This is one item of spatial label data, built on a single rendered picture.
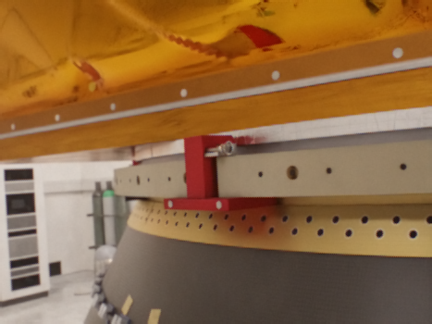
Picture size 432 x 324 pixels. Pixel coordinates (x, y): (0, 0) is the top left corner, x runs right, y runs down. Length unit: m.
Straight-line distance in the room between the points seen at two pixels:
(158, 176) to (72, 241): 8.91
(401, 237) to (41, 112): 0.72
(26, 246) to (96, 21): 7.30
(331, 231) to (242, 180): 0.11
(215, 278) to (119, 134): 0.32
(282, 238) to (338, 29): 0.24
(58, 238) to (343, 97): 8.93
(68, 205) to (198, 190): 8.95
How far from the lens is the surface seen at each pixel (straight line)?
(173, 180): 0.70
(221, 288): 0.64
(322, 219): 0.58
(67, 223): 9.54
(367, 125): 0.56
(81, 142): 0.95
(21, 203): 8.01
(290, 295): 0.58
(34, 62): 0.99
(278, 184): 0.56
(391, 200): 0.57
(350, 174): 0.52
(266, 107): 0.68
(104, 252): 7.55
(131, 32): 0.80
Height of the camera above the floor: 1.70
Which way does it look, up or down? level
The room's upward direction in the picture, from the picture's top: 3 degrees counter-clockwise
